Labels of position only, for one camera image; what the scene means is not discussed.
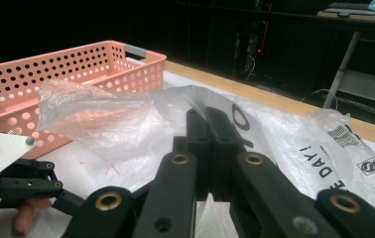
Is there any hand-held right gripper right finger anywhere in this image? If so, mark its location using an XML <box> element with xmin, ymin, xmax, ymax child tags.
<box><xmin>204</xmin><ymin>106</ymin><xmax>246</xmax><ymax>202</ymax></box>

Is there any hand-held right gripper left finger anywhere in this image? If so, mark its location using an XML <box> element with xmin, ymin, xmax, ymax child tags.
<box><xmin>173</xmin><ymin>108</ymin><xmax>213</xmax><ymax>202</ymax></box>

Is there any white smiley plastic bag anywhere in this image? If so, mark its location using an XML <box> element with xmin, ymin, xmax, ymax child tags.
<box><xmin>0</xmin><ymin>77</ymin><xmax>375</xmax><ymax>238</ymax></box>

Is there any pink perforated plastic basket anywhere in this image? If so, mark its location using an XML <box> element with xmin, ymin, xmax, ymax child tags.
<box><xmin>0</xmin><ymin>40</ymin><xmax>168</xmax><ymax>161</ymax></box>

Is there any dark keyboard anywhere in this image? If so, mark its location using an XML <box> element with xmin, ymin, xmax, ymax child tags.
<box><xmin>322</xmin><ymin>2</ymin><xmax>375</xmax><ymax>18</ymax></box>

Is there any white cable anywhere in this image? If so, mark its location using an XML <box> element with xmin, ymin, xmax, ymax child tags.
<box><xmin>300</xmin><ymin>87</ymin><xmax>339</xmax><ymax>111</ymax></box>

